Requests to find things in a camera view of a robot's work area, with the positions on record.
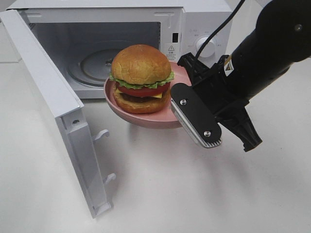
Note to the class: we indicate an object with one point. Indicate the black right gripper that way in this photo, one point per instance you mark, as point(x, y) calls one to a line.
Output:
point(209, 85)

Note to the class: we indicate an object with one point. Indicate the pink round plate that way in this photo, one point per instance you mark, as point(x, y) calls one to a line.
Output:
point(163, 119)

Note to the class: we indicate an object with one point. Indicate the burger with lettuce and tomato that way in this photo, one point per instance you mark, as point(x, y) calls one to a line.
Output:
point(142, 78)

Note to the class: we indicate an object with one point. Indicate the white microwave door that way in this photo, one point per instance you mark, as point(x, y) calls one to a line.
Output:
point(63, 109)

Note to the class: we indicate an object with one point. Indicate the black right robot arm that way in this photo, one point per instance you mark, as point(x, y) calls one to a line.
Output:
point(282, 36)

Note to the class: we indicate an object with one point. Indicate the upper white power knob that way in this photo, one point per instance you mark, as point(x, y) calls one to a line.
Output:
point(208, 50)

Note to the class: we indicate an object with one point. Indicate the glass microwave turntable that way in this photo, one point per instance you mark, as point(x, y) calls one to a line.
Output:
point(92, 68)

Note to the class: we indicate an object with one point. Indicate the white microwave oven body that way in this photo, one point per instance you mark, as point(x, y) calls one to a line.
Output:
point(66, 28)

